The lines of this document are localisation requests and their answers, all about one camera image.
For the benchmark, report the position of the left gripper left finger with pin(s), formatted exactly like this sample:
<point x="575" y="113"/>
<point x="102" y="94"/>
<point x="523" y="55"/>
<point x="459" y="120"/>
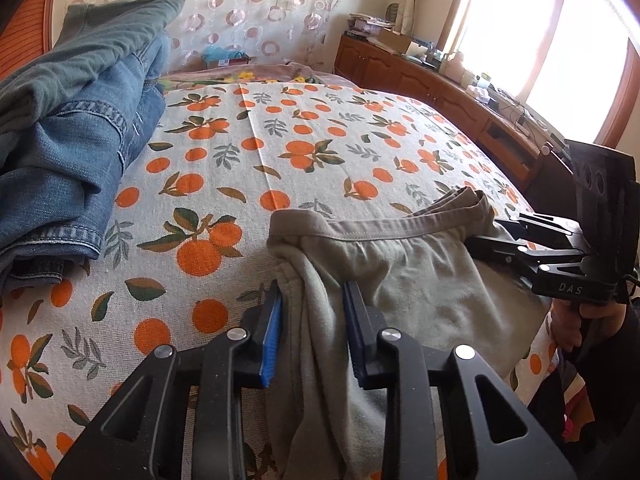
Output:
<point x="140" y="431"/>

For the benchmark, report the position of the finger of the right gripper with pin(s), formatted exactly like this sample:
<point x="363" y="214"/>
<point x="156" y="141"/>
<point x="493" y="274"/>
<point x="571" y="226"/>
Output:
<point x="520" y="257"/>
<point x="547" y="231"/>

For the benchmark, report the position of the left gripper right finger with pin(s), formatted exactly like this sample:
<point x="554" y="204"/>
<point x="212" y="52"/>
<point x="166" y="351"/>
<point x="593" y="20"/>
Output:
<point x="488" y="432"/>

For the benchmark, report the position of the grey-green pants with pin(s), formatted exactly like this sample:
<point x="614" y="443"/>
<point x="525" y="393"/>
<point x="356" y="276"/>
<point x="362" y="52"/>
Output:
<point x="417" y="271"/>

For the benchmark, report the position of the person's right hand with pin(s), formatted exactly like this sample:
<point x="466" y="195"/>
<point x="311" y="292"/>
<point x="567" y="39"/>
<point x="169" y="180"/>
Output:
<point x="567" y="320"/>

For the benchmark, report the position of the long wooden cabinet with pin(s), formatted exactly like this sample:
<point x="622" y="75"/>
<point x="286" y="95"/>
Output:
<point x="450" y="105"/>

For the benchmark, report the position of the white plastic jug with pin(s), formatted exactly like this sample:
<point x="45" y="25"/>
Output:
<point x="454" y="69"/>

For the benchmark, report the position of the orange print bed sheet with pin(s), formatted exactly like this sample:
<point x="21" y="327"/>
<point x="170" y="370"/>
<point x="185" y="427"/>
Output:
<point x="184" y="250"/>

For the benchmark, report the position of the cardboard box on cabinet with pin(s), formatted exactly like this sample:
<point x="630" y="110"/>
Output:
<point x="394" y="41"/>

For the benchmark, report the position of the stack of books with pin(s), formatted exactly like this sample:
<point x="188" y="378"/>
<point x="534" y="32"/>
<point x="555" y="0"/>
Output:
<point x="367" y="25"/>

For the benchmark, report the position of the stack of blue jeans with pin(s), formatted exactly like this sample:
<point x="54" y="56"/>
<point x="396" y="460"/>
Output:
<point x="72" y="122"/>

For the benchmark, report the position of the blue item on box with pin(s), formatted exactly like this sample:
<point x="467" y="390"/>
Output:
<point x="214" y="57"/>

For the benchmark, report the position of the floral pink blanket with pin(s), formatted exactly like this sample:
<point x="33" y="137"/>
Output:
<point x="287" y="72"/>

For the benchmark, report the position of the window with wooden frame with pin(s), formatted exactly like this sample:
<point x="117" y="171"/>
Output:
<point x="571" y="63"/>

